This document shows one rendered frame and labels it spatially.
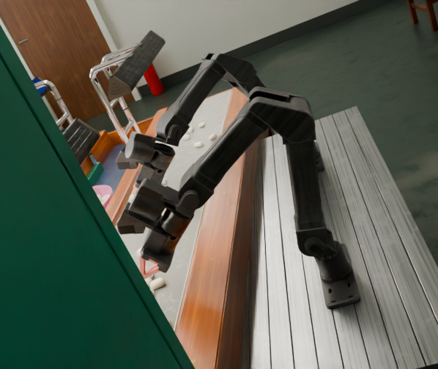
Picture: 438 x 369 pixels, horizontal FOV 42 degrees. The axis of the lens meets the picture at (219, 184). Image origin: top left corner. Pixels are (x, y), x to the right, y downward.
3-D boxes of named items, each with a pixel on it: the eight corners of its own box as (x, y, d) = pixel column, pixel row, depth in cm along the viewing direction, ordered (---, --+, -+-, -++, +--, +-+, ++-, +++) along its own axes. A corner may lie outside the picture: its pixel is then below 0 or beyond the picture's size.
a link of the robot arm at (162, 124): (161, 133, 147) (228, 40, 150) (149, 128, 155) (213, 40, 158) (194, 159, 153) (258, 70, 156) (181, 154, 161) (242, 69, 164)
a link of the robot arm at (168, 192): (124, 219, 114) (149, 172, 109) (132, 198, 121) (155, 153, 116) (176, 243, 116) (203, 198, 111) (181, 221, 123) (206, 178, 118)
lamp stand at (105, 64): (188, 140, 235) (141, 39, 216) (181, 162, 217) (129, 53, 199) (147, 154, 240) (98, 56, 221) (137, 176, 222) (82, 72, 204)
